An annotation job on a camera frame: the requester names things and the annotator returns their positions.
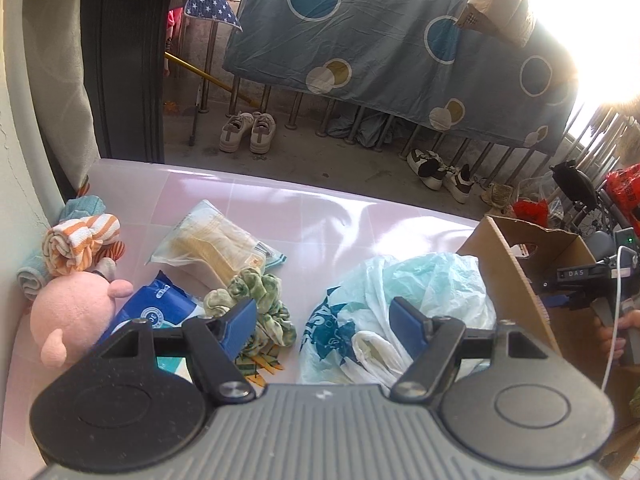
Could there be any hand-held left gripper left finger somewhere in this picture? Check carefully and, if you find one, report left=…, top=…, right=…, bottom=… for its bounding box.
left=82, top=297, right=259, bottom=407

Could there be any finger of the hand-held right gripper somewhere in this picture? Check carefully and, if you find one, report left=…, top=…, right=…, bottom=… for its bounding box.
left=542, top=280, right=593, bottom=312

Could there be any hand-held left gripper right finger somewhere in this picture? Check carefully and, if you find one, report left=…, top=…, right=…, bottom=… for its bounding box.
left=388, top=296, right=562, bottom=404

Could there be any green scrunchie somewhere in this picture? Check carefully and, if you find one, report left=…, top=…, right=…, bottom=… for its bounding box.
left=204, top=266, right=298, bottom=361

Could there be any cardboard box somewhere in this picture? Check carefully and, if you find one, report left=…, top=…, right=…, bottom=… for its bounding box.
left=456, top=214, right=640, bottom=480

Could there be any clear cloth packet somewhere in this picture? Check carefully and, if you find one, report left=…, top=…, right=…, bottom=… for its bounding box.
left=146, top=199, right=289, bottom=292

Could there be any blue wipes packet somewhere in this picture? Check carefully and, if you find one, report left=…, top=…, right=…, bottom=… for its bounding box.
left=95, top=270, right=211, bottom=376

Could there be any pink plush toy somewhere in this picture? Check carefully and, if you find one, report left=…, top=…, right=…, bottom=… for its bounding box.
left=29, top=242, right=135, bottom=367

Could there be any orange striped towel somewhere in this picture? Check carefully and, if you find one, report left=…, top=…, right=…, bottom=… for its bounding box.
left=41, top=212, right=127, bottom=278

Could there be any teal towel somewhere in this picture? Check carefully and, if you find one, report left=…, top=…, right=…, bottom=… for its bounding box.
left=16, top=194, right=107, bottom=302

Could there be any person's right hand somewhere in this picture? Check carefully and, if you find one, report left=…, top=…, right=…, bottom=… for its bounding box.
left=595, top=309, right=640, bottom=362

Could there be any pale green plastic bag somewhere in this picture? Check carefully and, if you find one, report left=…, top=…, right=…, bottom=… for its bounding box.
left=299, top=252, right=497, bottom=393

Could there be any small red plastic bag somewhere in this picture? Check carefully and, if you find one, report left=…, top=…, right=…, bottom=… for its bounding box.
left=512, top=199, right=548, bottom=221

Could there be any black padded seat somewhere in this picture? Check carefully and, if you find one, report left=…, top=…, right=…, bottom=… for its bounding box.
left=549, top=160, right=598, bottom=211

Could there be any beige shoe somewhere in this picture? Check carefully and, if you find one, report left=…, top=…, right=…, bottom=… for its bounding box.
left=480, top=182, right=516, bottom=208

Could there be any pink printed tablecloth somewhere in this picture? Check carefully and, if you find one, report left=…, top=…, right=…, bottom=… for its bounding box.
left=15, top=157, right=488, bottom=411

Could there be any grey cloth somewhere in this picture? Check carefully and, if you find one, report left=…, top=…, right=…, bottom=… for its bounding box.
left=327, top=105, right=403, bottom=150

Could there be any metal railing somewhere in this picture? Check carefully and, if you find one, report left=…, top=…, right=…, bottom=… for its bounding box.
left=175, top=0, right=640, bottom=161

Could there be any yellow stick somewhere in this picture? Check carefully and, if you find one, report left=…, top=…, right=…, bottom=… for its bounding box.
left=164, top=51, right=261, bottom=108

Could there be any blue circle print bedsheet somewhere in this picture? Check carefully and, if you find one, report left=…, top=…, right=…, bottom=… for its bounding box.
left=221, top=0, right=581, bottom=156

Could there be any cream cloth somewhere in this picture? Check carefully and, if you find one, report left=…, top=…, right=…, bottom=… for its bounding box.
left=455, top=0, right=538, bottom=48

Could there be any red garment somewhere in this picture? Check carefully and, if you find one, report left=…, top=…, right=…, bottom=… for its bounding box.
left=167, top=7, right=182, bottom=78

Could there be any beige curtain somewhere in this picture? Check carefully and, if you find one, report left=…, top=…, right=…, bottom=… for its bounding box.
left=22, top=0, right=103, bottom=196

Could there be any white cable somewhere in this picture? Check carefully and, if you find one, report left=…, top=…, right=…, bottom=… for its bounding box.
left=601, top=246, right=626, bottom=393

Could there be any metal wheeled frame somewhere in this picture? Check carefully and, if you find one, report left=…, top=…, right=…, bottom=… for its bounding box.
left=550, top=195, right=640, bottom=261

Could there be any dark door frame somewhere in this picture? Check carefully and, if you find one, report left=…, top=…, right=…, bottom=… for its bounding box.
left=80, top=0, right=173, bottom=165

